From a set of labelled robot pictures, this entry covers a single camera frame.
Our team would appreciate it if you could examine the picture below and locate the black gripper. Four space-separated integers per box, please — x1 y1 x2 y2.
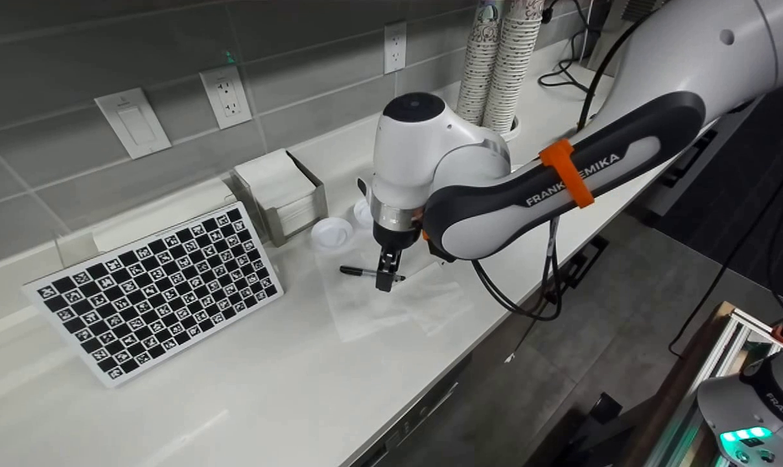
370 220 423 294

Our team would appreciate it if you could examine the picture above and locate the black marker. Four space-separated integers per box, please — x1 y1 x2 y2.
336 261 409 284

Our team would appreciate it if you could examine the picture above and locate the grey robot base green light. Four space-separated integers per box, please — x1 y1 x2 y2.
693 345 783 467

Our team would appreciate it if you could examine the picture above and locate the small white round cup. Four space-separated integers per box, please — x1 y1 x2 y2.
348 195 378 233

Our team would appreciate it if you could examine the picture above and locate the white napkin dispenser box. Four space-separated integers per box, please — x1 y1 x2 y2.
229 147 331 247

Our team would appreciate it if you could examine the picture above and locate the white round plastic lid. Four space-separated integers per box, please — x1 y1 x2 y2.
308 216 357 255

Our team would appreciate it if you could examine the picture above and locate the black white calibration board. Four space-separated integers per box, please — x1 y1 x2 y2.
23 200 288 388

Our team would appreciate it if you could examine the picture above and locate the black hanging robot cable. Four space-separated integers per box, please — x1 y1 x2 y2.
470 216 568 325

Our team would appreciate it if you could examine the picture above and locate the orange strap on arm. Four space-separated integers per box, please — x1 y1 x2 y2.
537 137 600 209

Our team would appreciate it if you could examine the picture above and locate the white wall power outlet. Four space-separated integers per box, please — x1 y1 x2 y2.
196 65 257 133
382 20 409 76

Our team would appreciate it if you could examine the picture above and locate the white light switch plate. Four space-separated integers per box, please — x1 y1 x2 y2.
94 86 174 161

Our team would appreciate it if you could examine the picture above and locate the aluminium frame profile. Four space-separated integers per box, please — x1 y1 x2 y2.
693 300 783 392

